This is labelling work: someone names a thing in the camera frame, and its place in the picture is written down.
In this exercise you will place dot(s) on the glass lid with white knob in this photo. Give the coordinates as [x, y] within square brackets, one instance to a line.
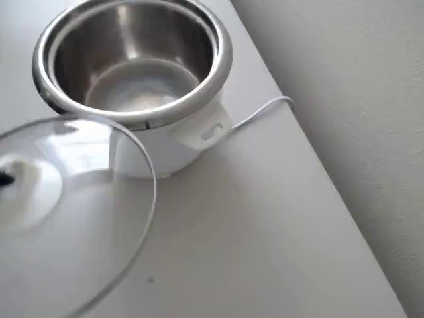
[83, 205]

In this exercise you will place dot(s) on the white rice cooker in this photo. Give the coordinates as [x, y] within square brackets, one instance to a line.
[172, 152]

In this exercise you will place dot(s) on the steel inner pot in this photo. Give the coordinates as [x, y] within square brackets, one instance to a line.
[132, 66]

